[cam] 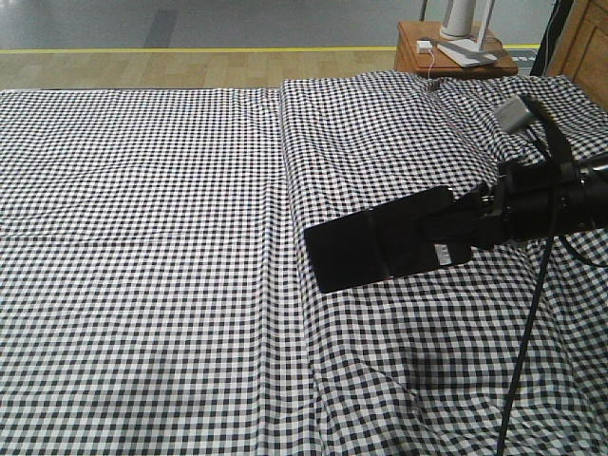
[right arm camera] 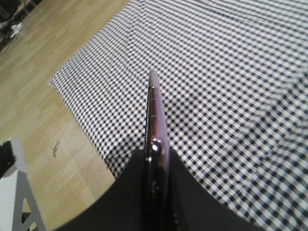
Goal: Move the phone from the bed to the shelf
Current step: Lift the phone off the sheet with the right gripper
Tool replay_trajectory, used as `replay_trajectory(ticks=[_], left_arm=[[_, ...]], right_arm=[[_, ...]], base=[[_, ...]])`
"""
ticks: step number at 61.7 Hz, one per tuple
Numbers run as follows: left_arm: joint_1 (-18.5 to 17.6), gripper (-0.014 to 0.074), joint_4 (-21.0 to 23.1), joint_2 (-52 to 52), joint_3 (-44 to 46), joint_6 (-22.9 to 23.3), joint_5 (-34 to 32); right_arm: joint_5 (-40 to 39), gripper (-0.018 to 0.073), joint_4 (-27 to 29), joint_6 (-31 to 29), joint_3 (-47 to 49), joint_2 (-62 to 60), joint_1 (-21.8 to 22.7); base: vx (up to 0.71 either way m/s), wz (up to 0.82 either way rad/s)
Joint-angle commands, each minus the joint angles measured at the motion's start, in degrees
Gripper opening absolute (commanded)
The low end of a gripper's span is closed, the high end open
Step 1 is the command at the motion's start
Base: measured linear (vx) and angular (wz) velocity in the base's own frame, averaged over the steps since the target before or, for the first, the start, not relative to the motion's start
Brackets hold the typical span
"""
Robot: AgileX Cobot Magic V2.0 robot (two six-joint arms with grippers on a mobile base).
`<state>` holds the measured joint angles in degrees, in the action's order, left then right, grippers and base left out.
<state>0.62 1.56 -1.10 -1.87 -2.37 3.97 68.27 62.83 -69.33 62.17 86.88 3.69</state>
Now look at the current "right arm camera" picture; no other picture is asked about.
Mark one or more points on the black foldable phone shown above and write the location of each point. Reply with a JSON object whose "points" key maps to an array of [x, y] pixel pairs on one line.
{"points": [[157, 151]]}

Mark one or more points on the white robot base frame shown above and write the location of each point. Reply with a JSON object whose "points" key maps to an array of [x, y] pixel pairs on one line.
{"points": [[18, 207]]}

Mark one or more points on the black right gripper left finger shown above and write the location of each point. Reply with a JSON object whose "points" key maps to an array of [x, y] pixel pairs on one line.
{"points": [[119, 208]]}

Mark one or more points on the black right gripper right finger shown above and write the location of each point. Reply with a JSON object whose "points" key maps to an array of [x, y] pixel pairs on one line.
{"points": [[192, 208]]}

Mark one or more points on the checkered bed sheet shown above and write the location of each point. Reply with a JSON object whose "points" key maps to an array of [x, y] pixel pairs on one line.
{"points": [[234, 82]]}

